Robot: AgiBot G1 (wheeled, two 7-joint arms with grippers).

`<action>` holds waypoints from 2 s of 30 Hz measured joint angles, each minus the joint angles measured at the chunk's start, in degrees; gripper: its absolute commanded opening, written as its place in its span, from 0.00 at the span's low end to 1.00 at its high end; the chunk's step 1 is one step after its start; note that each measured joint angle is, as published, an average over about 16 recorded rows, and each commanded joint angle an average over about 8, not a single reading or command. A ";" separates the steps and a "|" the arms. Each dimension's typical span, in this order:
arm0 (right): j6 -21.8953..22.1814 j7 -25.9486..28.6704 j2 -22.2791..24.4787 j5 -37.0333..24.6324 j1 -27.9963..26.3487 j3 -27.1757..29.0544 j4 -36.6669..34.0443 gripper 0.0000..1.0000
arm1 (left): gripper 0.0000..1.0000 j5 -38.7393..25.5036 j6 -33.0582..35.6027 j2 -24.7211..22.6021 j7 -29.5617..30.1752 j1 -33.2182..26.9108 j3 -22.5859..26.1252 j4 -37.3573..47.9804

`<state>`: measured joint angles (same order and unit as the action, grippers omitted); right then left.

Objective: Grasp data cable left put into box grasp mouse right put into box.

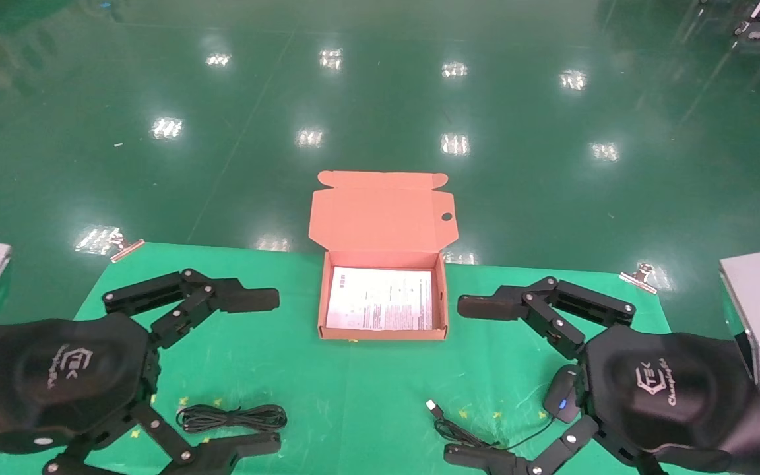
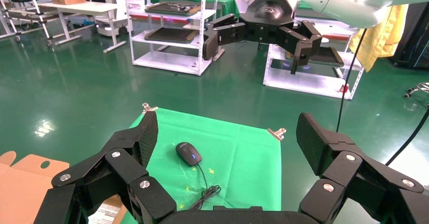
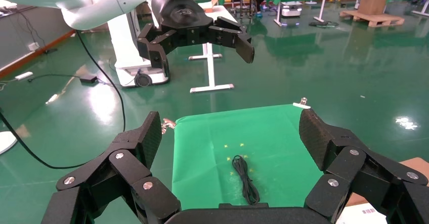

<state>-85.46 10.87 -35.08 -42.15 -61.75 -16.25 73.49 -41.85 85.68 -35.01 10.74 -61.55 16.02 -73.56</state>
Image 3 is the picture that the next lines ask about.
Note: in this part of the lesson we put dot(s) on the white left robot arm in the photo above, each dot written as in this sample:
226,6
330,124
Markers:
83,1

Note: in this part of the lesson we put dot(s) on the white printed paper sheet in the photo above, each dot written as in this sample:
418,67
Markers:
355,215

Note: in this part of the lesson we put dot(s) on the white power strip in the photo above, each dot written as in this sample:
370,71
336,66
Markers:
24,75

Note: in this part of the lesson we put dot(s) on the white wall socket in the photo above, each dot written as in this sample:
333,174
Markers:
33,46

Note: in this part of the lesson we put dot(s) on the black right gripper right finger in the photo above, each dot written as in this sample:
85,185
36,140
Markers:
348,169

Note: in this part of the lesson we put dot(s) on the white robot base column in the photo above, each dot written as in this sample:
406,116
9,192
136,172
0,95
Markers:
127,48

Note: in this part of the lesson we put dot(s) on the metal cloth clamp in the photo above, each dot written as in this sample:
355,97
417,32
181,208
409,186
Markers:
167,124

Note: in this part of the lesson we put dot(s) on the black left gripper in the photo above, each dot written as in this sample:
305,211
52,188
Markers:
181,14

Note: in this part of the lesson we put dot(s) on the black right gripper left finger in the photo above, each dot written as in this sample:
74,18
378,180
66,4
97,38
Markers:
134,169

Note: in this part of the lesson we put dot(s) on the metal clamp with white bar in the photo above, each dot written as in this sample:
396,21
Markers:
301,105

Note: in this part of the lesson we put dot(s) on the black power adapter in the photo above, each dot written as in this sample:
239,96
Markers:
88,79

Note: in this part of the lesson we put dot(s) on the white metal leg table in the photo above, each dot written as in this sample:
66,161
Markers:
210,71

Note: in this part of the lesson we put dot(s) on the small white mobile robot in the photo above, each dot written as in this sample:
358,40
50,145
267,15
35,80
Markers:
291,9

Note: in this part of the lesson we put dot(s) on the white round floor base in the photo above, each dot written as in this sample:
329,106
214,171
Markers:
6,142

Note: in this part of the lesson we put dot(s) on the green table cloth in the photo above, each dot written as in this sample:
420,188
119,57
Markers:
207,169

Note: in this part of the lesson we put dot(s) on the wooden pallet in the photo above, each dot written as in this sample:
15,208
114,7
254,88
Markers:
372,17

